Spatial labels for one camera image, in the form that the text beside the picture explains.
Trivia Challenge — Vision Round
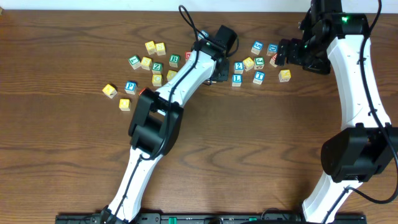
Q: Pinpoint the blue T block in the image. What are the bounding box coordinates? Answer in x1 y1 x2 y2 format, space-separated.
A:
253 71 266 85

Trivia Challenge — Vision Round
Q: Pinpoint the green B block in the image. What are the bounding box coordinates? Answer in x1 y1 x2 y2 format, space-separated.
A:
169 54 180 68

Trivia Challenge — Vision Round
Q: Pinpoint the yellow O block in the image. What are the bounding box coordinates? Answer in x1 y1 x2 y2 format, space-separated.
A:
167 70 177 82
119 98 131 111

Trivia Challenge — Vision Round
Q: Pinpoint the yellow C block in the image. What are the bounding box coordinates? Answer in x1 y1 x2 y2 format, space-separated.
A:
152 74 163 87

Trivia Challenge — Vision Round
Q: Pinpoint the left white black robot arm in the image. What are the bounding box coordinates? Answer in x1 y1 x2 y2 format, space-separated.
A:
99 40 231 223

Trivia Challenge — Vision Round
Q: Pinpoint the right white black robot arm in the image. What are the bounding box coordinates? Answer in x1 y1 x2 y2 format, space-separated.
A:
275 0 397 223

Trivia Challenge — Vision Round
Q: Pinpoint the blue L block lower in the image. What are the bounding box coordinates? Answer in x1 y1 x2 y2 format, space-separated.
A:
232 74 243 87

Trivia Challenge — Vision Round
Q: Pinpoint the blue l block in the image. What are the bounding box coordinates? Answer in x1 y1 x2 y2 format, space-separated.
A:
232 74 243 87
198 30 209 40

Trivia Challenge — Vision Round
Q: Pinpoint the blue 2 block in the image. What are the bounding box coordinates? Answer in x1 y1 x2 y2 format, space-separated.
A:
234 62 244 74

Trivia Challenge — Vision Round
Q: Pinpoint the blue D block right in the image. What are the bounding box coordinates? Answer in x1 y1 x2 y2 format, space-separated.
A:
266 44 278 56

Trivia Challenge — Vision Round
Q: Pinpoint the red M block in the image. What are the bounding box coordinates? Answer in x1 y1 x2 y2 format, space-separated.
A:
269 54 277 67

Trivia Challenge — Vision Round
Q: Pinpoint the yellow K block right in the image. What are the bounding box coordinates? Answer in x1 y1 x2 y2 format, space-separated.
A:
279 70 292 82

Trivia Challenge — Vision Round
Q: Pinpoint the yellow k block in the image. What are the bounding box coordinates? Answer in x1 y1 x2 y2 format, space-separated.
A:
279 70 292 82
102 84 118 98

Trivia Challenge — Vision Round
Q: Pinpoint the yellow block centre right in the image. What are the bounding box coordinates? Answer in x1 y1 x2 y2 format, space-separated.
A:
243 57 255 72

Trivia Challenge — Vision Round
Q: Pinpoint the green J block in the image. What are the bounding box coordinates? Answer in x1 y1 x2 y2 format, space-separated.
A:
254 57 265 70

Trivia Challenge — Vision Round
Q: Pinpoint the red E block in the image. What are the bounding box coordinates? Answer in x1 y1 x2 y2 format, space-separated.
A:
185 52 191 62

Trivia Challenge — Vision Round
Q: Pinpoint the blue L block top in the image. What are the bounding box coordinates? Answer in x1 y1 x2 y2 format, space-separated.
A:
198 30 209 40

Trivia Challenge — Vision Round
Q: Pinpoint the green Z block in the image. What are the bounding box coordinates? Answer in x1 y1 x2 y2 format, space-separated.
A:
152 62 163 75

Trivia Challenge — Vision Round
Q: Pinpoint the yellow S block upper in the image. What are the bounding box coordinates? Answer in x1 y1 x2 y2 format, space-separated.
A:
155 42 166 56

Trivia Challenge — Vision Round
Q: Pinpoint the yellow s block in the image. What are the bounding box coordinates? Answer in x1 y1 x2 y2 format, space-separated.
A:
155 42 166 56
141 57 153 70

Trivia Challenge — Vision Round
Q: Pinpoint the yellow S block lower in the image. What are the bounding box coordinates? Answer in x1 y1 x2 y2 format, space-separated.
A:
141 57 153 70

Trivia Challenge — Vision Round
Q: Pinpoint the yellow W block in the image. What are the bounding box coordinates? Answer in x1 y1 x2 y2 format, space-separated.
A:
145 40 157 55

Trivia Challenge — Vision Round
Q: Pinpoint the green L block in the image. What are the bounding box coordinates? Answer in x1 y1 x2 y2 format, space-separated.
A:
128 55 141 70

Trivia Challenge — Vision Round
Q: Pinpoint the blue P block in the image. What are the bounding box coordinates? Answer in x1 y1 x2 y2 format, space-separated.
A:
124 82 137 95

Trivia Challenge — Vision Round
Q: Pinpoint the yellow K block left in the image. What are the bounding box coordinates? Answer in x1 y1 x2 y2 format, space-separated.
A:
102 84 118 98

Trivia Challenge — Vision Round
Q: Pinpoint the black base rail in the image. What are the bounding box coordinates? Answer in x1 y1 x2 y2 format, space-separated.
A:
55 212 368 224

